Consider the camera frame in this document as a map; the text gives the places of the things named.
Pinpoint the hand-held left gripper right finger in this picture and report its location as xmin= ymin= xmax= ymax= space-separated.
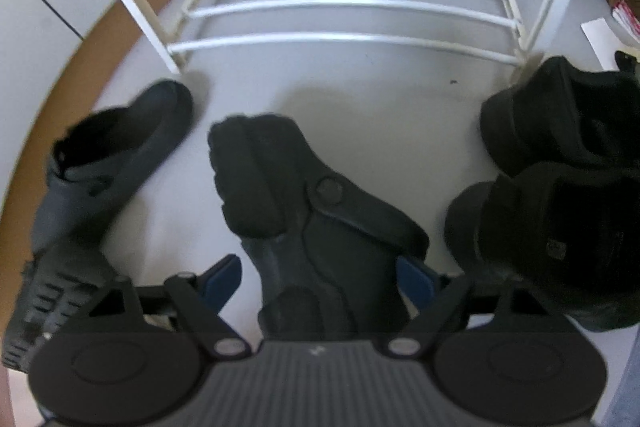
xmin=385 ymin=258 xmax=563 ymax=360

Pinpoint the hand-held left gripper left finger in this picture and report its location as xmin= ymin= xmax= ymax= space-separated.
xmin=75 ymin=254 xmax=250 ymax=360

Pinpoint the black perforated strap clog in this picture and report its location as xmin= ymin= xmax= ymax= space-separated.
xmin=207 ymin=113 xmax=432 ymax=343

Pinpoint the dark grey suede clog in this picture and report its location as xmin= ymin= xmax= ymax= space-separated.
xmin=0 ymin=79 xmax=195 ymax=373

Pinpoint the white paper sheet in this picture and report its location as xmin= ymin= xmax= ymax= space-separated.
xmin=581 ymin=19 xmax=637 ymax=72

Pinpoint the red printed packet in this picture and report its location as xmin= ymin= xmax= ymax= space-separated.
xmin=612 ymin=0 xmax=640 ymax=44

